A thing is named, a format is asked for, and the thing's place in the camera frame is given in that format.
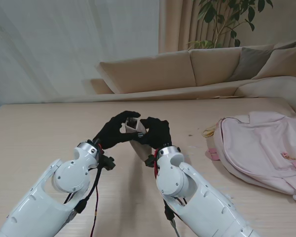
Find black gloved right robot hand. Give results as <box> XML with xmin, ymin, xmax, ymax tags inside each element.
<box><xmin>136</xmin><ymin>116</ymin><xmax>173</xmax><ymax>150</ymax></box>

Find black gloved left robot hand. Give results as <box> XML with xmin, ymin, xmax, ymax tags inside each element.
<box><xmin>92</xmin><ymin>110</ymin><xmax>142</xmax><ymax>150</ymax></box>

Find beige fabric glasses pouch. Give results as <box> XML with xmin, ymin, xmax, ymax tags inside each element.
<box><xmin>120</xmin><ymin>117</ymin><xmax>155</xmax><ymax>161</ymax></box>

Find pale pink backpack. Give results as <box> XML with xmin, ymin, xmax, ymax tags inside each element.
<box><xmin>202</xmin><ymin>110</ymin><xmax>296</xmax><ymax>201</ymax></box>

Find beige sofa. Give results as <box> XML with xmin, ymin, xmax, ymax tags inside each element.
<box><xmin>81</xmin><ymin>39</ymin><xmax>296</xmax><ymax>102</ymax></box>

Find white sheer curtain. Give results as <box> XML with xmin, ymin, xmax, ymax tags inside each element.
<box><xmin>0</xmin><ymin>0</ymin><xmax>161</xmax><ymax>104</ymax></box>

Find beige pleated curtain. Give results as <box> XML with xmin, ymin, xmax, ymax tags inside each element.
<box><xmin>158</xmin><ymin>0</ymin><xmax>242</xmax><ymax>54</ymax></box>

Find grey cushion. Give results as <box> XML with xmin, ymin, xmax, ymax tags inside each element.
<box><xmin>227</xmin><ymin>46</ymin><xmax>275</xmax><ymax>82</ymax></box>

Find tall green leafy plant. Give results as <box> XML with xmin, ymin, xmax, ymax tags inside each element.
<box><xmin>186</xmin><ymin>0</ymin><xmax>274</xmax><ymax>49</ymax></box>

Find beige cushion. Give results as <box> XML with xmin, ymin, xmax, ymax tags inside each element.
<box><xmin>251</xmin><ymin>44</ymin><xmax>296</xmax><ymax>80</ymax></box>

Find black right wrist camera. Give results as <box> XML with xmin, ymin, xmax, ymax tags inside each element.
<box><xmin>144</xmin><ymin>155</ymin><xmax>156</xmax><ymax>168</ymax></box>

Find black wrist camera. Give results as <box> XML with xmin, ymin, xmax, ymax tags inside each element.
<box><xmin>144</xmin><ymin>155</ymin><xmax>156</xmax><ymax>168</ymax></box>
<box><xmin>98</xmin><ymin>154</ymin><xmax>116</xmax><ymax>171</ymax></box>

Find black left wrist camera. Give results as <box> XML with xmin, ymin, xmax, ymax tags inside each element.
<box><xmin>98</xmin><ymin>154</ymin><xmax>116</xmax><ymax>171</ymax></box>

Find red right arm wires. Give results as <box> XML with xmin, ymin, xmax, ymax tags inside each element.
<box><xmin>152</xmin><ymin>153</ymin><xmax>161</xmax><ymax>179</ymax></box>

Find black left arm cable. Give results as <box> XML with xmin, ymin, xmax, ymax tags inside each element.
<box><xmin>71</xmin><ymin>164</ymin><xmax>103</xmax><ymax>237</ymax></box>

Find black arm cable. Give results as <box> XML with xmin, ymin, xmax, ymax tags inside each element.
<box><xmin>71</xmin><ymin>164</ymin><xmax>103</xmax><ymax>237</ymax></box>
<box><xmin>162</xmin><ymin>198</ymin><xmax>181</xmax><ymax>237</ymax></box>

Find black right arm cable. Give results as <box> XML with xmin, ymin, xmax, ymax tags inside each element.
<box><xmin>162</xmin><ymin>198</ymin><xmax>181</xmax><ymax>237</ymax></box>

